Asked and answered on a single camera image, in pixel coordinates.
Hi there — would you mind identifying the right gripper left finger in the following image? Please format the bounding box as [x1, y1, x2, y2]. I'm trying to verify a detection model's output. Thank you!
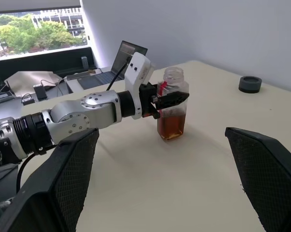
[0, 127, 100, 232]

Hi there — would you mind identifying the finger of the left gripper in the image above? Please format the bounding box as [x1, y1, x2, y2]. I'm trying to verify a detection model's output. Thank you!
[151, 91, 190, 113]

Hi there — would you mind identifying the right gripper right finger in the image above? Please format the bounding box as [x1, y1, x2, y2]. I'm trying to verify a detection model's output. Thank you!
[224, 126, 291, 232]

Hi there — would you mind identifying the clear bottle with amber liquid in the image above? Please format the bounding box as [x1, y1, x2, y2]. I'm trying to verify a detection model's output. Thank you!
[156, 67, 190, 141]

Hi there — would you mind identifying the dark grey laptop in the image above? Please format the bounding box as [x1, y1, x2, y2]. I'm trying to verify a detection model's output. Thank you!
[77, 40, 149, 90]

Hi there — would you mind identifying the white flat box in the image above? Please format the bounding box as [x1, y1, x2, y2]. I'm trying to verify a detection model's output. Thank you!
[65, 73, 88, 94]

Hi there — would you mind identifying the dark grey round cap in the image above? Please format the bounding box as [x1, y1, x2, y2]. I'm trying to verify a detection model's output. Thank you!
[238, 75, 263, 93]

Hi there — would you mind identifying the small black device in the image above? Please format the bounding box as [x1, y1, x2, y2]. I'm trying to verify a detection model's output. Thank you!
[21, 93, 36, 106]
[33, 84, 48, 101]

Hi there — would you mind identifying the grey crumpled bag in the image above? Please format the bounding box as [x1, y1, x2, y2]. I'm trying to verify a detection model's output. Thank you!
[3, 70, 63, 98]

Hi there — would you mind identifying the window with trees outside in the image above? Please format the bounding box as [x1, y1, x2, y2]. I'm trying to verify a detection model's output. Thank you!
[0, 6, 88, 61]

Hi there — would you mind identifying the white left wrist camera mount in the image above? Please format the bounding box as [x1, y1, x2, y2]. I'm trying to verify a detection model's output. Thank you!
[124, 51, 152, 120]

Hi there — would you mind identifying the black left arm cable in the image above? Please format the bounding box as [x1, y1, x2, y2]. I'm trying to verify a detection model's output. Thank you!
[15, 56, 132, 194]

